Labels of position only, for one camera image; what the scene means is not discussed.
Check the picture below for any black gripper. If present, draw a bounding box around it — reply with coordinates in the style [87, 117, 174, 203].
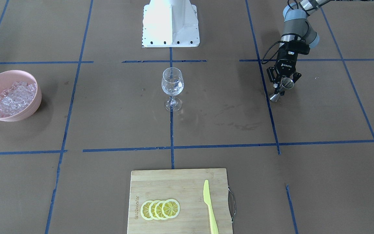
[267, 49, 302, 89]

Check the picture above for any steel jigger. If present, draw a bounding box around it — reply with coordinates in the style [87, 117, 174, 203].
[269, 77, 295, 102]

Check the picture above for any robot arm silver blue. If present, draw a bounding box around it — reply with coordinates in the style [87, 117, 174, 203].
[267, 0, 329, 94]

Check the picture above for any clear wine glass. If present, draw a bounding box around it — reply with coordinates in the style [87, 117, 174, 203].
[161, 67, 184, 112]

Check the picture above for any ice cubes pile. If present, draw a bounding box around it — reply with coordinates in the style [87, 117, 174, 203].
[0, 82, 37, 118]

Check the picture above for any bamboo cutting board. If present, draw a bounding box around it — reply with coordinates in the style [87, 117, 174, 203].
[127, 168, 233, 234]

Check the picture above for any yellow plastic knife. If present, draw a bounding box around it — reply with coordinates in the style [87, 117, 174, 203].
[202, 179, 219, 234]

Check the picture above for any pink bowl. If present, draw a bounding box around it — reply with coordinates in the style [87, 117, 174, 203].
[0, 70, 42, 122]

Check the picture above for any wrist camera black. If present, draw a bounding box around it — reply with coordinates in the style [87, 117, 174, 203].
[285, 40, 310, 55]

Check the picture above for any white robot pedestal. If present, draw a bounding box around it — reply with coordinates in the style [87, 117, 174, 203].
[142, 0, 200, 48]

